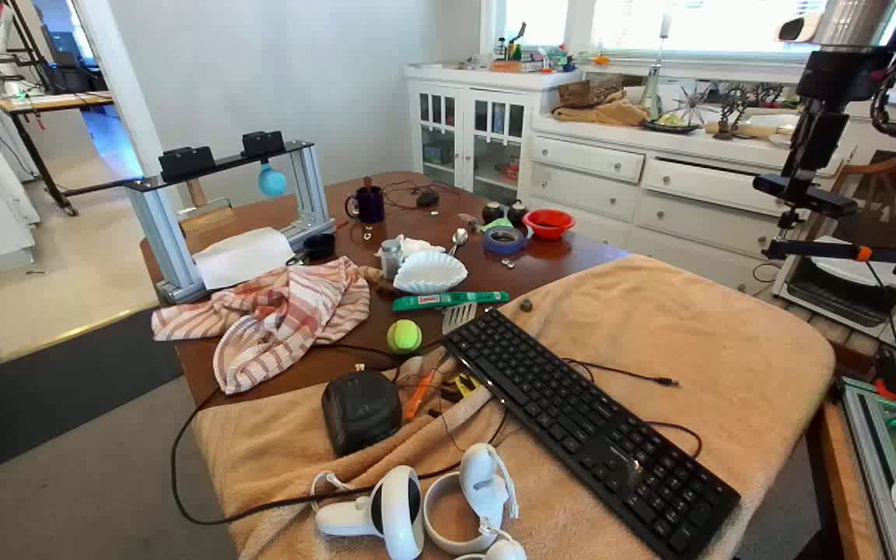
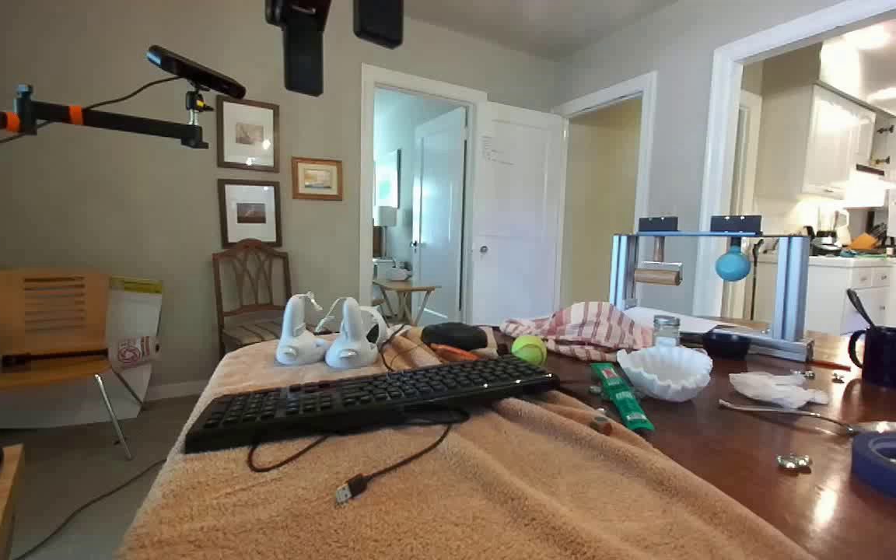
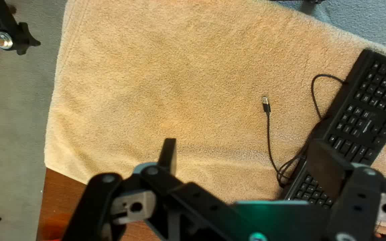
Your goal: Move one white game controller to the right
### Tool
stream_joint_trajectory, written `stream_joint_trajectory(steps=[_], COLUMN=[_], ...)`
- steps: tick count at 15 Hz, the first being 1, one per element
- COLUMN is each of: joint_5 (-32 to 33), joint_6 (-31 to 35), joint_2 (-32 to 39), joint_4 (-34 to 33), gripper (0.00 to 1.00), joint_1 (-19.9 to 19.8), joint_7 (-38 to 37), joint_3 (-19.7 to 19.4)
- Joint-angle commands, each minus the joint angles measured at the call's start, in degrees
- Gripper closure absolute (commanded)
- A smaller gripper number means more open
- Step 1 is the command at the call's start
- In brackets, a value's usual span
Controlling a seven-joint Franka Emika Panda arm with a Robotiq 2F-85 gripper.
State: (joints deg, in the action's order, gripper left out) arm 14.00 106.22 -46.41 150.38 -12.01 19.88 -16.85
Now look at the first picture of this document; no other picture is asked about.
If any dark blue mug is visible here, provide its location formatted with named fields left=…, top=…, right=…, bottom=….
left=345, top=180, right=386, bottom=223

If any white scalloped bowl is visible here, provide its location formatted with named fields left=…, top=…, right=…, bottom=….
left=393, top=253, right=465, bottom=294

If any white sideboard cabinet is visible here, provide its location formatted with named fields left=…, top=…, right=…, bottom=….
left=404, top=68, right=787, bottom=291

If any red bowl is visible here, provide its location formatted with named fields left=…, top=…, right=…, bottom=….
left=523, top=207, right=575, bottom=242

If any orange handled tool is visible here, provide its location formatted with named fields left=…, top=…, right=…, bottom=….
left=402, top=371, right=442, bottom=423

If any tan towel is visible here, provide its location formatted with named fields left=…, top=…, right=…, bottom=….
left=195, top=256, right=833, bottom=560

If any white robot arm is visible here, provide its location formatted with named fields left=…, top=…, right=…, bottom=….
left=754, top=0, right=896, bottom=230

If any green rectangular packet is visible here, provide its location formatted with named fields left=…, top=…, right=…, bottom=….
left=393, top=290, right=511, bottom=314

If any white folded cloth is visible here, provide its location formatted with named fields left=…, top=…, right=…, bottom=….
left=192, top=227, right=291, bottom=290

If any black computer keyboard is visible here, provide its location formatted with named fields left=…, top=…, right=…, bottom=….
left=443, top=310, right=739, bottom=560

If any green tennis ball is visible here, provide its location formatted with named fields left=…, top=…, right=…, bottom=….
left=386, top=321, right=422, bottom=355

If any aluminium frame stand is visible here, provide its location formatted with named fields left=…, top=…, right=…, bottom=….
left=130, top=130, right=332, bottom=301

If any black round pouch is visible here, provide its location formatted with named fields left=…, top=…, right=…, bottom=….
left=319, top=371, right=402, bottom=456

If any blue hanging ball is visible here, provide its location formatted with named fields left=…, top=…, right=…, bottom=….
left=257, top=162, right=290, bottom=200

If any red striped cloth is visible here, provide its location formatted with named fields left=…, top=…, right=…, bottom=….
left=148, top=258, right=369, bottom=396

